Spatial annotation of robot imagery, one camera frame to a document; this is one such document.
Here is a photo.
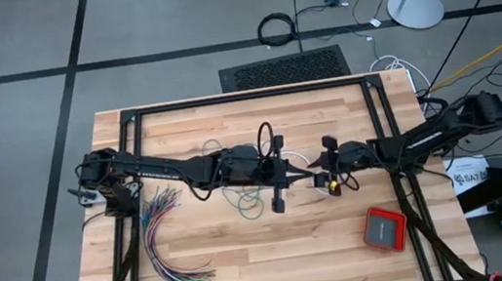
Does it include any left wrist cable loop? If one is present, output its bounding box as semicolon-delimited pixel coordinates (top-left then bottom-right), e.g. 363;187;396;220
253;120;279;160

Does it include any white floor cable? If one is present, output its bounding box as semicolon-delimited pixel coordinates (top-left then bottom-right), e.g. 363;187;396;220
367;49;431;95

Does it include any thick white cord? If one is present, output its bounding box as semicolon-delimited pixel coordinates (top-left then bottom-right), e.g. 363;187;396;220
282;145;338;204

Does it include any white paper sign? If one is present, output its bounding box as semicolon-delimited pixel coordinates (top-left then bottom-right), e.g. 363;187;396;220
443;152;496;221

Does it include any bundle of coloured wires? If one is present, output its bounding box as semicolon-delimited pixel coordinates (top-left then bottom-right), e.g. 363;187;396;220
135;180;217;281

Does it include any yellow floor cable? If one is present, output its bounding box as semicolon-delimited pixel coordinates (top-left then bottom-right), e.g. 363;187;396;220
424;41;502;93

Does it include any red tray with grey inside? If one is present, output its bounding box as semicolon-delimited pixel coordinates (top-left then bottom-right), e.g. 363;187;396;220
358;201;413;259

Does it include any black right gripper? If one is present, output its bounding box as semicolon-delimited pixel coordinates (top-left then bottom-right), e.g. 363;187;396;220
304;130;376;190

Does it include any black coiled cable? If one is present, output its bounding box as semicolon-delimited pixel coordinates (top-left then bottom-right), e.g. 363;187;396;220
254;9;300;51

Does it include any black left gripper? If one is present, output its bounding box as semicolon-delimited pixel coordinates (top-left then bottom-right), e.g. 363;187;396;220
219;131;320;221

